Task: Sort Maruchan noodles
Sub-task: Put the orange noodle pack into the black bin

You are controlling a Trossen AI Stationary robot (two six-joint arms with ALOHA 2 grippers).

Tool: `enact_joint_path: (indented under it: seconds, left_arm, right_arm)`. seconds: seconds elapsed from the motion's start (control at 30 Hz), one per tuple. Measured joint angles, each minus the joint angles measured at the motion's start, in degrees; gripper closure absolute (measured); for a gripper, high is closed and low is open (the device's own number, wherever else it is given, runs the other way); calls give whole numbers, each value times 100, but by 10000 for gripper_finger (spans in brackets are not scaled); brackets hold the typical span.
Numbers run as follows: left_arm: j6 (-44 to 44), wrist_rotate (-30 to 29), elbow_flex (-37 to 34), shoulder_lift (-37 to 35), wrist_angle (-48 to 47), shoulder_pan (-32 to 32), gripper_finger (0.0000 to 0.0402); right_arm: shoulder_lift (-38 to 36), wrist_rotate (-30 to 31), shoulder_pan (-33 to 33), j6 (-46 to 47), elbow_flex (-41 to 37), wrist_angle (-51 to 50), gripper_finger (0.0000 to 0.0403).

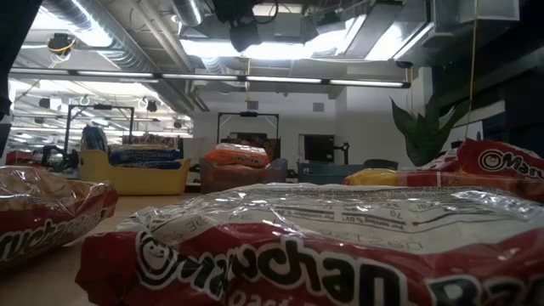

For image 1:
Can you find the black background screen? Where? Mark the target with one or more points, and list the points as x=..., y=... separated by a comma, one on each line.
x=319, y=148

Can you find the red Maruchan noodle pack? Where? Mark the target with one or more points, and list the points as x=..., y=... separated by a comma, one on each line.
x=501, y=159
x=382, y=177
x=297, y=263
x=42, y=212

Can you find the patterned background panel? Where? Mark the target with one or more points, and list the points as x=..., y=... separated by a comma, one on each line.
x=149, y=139

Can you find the black background station frame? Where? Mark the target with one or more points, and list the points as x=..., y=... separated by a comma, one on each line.
x=248, y=114

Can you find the black background post frame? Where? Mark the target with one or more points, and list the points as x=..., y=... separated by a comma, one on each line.
x=68, y=127

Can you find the green potted plant leaves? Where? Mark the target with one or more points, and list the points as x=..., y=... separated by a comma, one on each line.
x=425, y=132

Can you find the yellow plastic bin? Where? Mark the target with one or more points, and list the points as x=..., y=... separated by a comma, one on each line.
x=132, y=180

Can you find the red background object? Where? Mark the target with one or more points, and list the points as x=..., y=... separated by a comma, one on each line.
x=17, y=157

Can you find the black device on stand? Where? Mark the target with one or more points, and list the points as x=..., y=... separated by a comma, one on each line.
x=343, y=149

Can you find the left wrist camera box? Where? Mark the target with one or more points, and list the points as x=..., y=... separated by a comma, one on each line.
x=245, y=37

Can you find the long LED light bar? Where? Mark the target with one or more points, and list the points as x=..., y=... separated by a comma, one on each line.
x=276, y=79

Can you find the teal plastic bin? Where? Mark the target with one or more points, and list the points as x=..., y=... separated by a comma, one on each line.
x=323, y=173

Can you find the grey translucent plastic bin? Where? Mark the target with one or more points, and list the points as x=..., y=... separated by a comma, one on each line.
x=242, y=180

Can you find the background screen orange pattern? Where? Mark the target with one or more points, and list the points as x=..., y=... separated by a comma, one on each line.
x=255, y=138

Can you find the blue Maruchan noodle pack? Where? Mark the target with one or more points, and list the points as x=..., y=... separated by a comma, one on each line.
x=144, y=155
x=149, y=165
x=93, y=138

